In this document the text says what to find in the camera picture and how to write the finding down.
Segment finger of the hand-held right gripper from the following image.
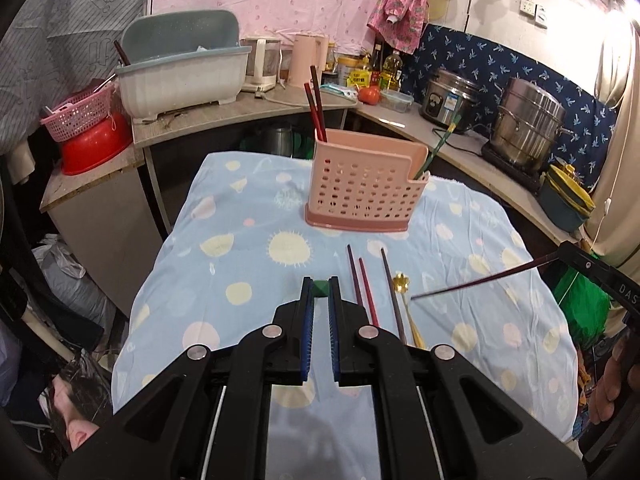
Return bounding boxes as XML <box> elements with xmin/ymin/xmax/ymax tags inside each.
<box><xmin>556</xmin><ymin>241</ymin><xmax>640</xmax><ymax>321</ymax></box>

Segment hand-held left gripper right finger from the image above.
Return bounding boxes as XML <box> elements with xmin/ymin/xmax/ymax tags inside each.
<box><xmin>327</xmin><ymin>275</ymin><xmax>587</xmax><ymax>480</ymax></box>

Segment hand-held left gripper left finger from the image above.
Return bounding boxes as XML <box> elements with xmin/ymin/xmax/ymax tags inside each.
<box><xmin>57</xmin><ymin>276</ymin><xmax>316</xmax><ymax>480</ymax></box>

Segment dark maroon chopstick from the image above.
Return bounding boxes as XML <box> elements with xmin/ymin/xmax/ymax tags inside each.
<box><xmin>410</xmin><ymin>255</ymin><xmax>563</xmax><ymax>302</ymax></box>

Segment pink perforated utensil holder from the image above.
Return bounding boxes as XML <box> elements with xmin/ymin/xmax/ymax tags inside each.
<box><xmin>305</xmin><ymin>129</ymin><xmax>431</xmax><ymax>233</ymax></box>

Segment red chopstick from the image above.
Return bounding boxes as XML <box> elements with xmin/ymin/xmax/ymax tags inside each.
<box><xmin>358</xmin><ymin>257</ymin><xmax>381</xmax><ymax>327</ymax></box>
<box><xmin>303</xmin><ymin>82</ymin><xmax>326</xmax><ymax>143</ymax></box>

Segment dark purple chopstick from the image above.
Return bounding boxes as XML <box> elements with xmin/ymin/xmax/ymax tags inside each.
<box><xmin>346</xmin><ymin>244</ymin><xmax>365</xmax><ymax>307</ymax></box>
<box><xmin>309</xmin><ymin>65</ymin><xmax>329</xmax><ymax>143</ymax></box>

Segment person's right hand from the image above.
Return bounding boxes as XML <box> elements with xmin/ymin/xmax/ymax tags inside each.
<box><xmin>589</xmin><ymin>342</ymin><xmax>628</xmax><ymax>426</ymax></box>

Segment green bag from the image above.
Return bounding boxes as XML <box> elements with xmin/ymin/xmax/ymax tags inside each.
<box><xmin>555</xmin><ymin>265</ymin><xmax>626</xmax><ymax>351</ymax></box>

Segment dark brown chopstick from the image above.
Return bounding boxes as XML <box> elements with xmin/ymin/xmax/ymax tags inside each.
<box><xmin>380</xmin><ymin>247</ymin><xmax>408</xmax><ymax>346</ymax></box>

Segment gold flower spoon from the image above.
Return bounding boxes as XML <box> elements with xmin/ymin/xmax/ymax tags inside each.
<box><xmin>391</xmin><ymin>272</ymin><xmax>428</xmax><ymax>351</ymax></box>

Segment blue dotted tablecloth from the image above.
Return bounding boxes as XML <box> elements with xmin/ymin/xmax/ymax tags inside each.
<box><xmin>111</xmin><ymin>152</ymin><xmax>581</xmax><ymax>480</ymax></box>

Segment black induction cooktop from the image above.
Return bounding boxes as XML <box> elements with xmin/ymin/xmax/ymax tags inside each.
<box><xmin>481</xmin><ymin>142</ymin><xmax>548</xmax><ymax>191</ymax></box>

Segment cream cloth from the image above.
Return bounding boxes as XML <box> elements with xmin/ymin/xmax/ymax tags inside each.
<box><xmin>585</xmin><ymin>25</ymin><xmax>640</xmax><ymax>271</ymax></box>

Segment steel steamer pot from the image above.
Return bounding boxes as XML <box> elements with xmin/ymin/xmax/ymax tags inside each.
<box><xmin>489</xmin><ymin>77</ymin><xmax>576</xmax><ymax>173</ymax></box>

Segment steel pot under counter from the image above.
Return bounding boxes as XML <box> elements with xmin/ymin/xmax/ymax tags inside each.
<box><xmin>260</xmin><ymin>125</ymin><xmax>301</xmax><ymax>158</ymax></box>

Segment silver rice cooker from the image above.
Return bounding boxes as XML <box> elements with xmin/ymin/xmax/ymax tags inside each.
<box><xmin>419</xmin><ymin>70</ymin><xmax>483</xmax><ymax>133</ymax></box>

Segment white side cabinet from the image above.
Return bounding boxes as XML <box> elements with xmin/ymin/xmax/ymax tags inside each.
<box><xmin>40</xmin><ymin>145</ymin><xmax>176</xmax><ymax>316</ymax></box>

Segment printed glossy bag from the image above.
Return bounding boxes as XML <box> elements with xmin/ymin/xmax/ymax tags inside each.
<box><xmin>50</xmin><ymin>355</ymin><xmax>116</xmax><ymax>453</ymax></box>

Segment clear food container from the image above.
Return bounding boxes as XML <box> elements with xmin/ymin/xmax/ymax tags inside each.
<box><xmin>380</xmin><ymin>89</ymin><xmax>415</xmax><ymax>113</ymax></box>

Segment blue leaf print cloth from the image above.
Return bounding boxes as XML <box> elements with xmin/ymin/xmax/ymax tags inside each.
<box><xmin>400</xmin><ymin>22</ymin><xmax>621</xmax><ymax>196</ymax></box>

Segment curved stone countertop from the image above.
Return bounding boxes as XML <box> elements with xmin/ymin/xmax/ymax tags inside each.
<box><xmin>132</xmin><ymin>87</ymin><xmax>583</xmax><ymax>246</ymax></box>

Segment grey plastic bag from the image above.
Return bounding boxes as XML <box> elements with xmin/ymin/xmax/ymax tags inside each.
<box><xmin>32</xmin><ymin>245</ymin><xmax>106</xmax><ymax>311</ymax></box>

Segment pale metal can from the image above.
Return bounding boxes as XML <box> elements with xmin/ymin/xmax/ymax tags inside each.
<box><xmin>337</xmin><ymin>57</ymin><xmax>363</xmax><ymax>88</ymax></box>

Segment yellow cooking oil bottle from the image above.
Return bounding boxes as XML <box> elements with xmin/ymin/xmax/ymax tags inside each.
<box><xmin>381</xmin><ymin>51</ymin><xmax>404</xmax><ymax>92</ymax></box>

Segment white electric appliance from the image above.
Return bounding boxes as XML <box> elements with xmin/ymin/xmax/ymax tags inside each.
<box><xmin>241</xmin><ymin>36</ymin><xmax>282</xmax><ymax>93</ymax></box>

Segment pink electric kettle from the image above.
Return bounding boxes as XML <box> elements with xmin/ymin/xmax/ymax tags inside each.
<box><xmin>287</xmin><ymin>33</ymin><xmax>330</xmax><ymax>88</ymax></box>

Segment red plastic basin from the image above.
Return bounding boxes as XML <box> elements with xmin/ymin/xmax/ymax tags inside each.
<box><xmin>60</xmin><ymin>112</ymin><xmax>133</xmax><ymax>177</ymax></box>

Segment grey-blue dish drainer bin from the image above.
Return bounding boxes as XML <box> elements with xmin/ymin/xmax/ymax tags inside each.
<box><xmin>115</xmin><ymin>10</ymin><xmax>253</xmax><ymax>121</ymax></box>

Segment pink plastic basket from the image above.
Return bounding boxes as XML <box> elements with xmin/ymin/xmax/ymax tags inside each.
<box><xmin>40</xmin><ymin>87</ymin><xmax>117</xmax><ymax>143</ymax></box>

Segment pink floral garment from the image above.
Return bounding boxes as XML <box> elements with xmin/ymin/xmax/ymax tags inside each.
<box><xmin>367</xmin><ymin>0</ymin><xmax>436</xmax><ymax>56</ymax></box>

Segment pink dotted curtain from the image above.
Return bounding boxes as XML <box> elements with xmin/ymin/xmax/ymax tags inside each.
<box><xmin>147</xmin><ymin>0</ymin><xmax>396</xmax><ymax>61</ymax></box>

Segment grey patterned cloth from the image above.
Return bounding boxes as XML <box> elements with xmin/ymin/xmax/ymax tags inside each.
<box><xmin>0</xmin><ymin>0</ymin><xmax>153</xmax><ymax>156</ymax></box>

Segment white wall socket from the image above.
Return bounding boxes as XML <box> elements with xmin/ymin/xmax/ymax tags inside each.
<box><xmin>519</xmin><ymin>0</ymin><xmax>550</xmax><ymax>28</ymax></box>

